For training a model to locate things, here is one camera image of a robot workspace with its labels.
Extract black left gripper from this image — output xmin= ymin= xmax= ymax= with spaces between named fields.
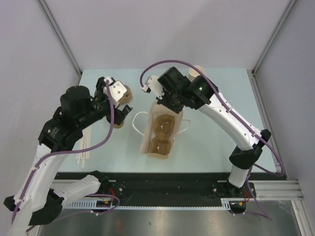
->
xmin=77 ymin=77 xmax=132 ymax=129

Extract brown paper bag white handles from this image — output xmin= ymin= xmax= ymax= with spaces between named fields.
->
xmin=132 ymin=102 xmax=191 ymax=159

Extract brown paper coffee cup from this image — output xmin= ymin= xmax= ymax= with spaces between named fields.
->
xmin=109 ymin=122 xmax=124 ymax=129

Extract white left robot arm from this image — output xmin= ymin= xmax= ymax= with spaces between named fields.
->
xmin=4 ymin=77 xmax=131 ymax=236

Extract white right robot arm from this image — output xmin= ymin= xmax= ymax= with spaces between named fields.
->
xmin=155 ymin=67 xmax=271 ymax=197

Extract stack of brown paper cups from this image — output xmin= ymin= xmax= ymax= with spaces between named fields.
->
xmin=188 ymin=65 xmax=205 ymax=83

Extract white wrapped straws bundle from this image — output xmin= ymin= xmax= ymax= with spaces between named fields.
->
xmin=76 ymin=127 xmax=92 ymax=169

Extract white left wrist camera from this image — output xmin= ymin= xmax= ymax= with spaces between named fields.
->
xmin=103 ymin=77 xmax=127 ymax=108

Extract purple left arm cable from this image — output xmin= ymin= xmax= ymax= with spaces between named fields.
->
xmin=11 ymin=78 xmax=121 ymax=227

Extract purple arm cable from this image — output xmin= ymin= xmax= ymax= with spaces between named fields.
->
xmin=139 ymin=59 xmax=286 ymax=221
xmin=11 ymin=78 xmax=121 ymax=227

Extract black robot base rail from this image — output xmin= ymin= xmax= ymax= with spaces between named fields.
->
xmin=56 ymin=172 xmax=256 ymax=207

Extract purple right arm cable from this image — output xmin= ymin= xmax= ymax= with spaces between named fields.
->
xmin=139 ymin=59 xmax=286 ymax=221

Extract white slotted cable duct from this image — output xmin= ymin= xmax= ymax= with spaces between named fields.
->
xmin=63 ymin=198 xmax=247 ymax=211

